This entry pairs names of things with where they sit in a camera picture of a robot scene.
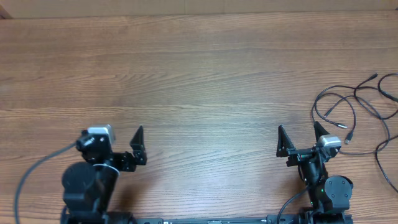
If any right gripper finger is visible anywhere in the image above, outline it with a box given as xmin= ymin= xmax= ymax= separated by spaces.
xmin=313 ymin=121 xmax=330 ymax=141
xmin=276 ymin=125 xmax=295 ymax=157

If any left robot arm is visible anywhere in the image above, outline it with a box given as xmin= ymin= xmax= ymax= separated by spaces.
xmin=60 ymin=124 xmax=147 ymax=224

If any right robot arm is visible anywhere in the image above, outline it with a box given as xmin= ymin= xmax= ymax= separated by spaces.
xmin=275 ymin=121 xmax=353 ymax=223

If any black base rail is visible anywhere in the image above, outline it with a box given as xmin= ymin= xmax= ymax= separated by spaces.
xmin=136 ymin=214 xmax=354 ymax=224

